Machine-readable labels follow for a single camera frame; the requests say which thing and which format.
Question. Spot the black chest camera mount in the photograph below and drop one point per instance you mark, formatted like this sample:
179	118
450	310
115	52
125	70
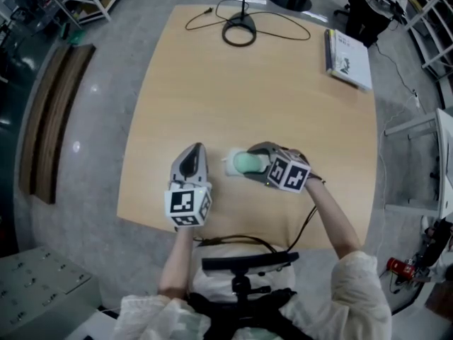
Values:
247	260

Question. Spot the person's white shirt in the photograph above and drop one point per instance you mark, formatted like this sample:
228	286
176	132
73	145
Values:
357	296

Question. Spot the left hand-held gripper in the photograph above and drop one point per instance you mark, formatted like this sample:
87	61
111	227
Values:
184	204

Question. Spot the red fire extinguisher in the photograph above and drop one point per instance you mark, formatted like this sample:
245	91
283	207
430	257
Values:
400	267

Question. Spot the person's right forearm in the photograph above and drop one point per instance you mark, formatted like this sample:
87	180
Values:
336	221

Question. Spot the black desk lamp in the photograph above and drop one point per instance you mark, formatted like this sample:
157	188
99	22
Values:
239	23

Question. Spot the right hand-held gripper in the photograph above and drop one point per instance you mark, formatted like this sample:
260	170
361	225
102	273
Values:
288	175

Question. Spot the grey cabinet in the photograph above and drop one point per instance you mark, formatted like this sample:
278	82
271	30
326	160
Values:
39	289

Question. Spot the mint green and white plastic object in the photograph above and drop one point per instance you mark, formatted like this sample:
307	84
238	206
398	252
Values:
228	165

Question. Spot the empty white shelf rack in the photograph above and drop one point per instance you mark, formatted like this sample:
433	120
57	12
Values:
431	20

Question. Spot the person's left forearm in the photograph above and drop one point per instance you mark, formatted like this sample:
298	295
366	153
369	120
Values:
177	260

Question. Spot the person's right hand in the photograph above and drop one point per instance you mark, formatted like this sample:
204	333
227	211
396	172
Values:
301	155

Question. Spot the wooden table with white legs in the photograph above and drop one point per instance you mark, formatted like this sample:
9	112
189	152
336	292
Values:
247	101

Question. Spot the white book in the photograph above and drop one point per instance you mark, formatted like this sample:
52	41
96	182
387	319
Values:
352	60

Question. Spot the green soft object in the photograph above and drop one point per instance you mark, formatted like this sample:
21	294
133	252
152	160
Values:
247	162

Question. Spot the brown wooden planks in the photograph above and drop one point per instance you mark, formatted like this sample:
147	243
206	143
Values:
49	119

